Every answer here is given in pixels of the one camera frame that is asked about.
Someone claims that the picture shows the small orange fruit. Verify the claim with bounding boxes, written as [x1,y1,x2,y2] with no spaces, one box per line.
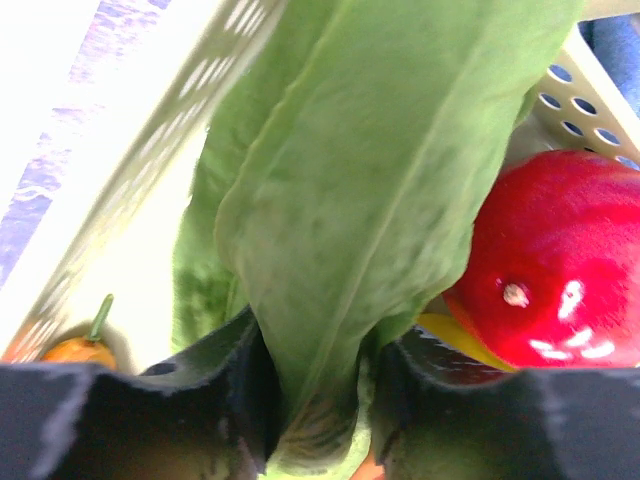
[40,293,117,371]

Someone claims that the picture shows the pale green perforated basket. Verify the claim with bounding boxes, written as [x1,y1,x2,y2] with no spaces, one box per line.
[1,1,639,374]

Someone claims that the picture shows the blue cloth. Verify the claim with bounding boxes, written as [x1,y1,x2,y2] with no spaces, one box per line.
[579,14,639,115]

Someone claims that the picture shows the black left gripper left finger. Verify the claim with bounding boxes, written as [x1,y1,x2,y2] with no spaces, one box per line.
[1,309,280,479]

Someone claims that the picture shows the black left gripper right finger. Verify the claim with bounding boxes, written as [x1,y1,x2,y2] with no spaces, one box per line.
[372,328,639,479]

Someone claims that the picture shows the yellow banana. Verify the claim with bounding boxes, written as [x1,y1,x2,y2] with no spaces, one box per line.
[416,313,516,372]

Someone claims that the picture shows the green lettuce leaves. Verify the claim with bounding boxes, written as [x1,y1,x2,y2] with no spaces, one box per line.
[172,1,584,474]

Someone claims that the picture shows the red apple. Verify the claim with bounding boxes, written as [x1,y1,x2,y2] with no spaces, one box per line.
[444,150,639,368]

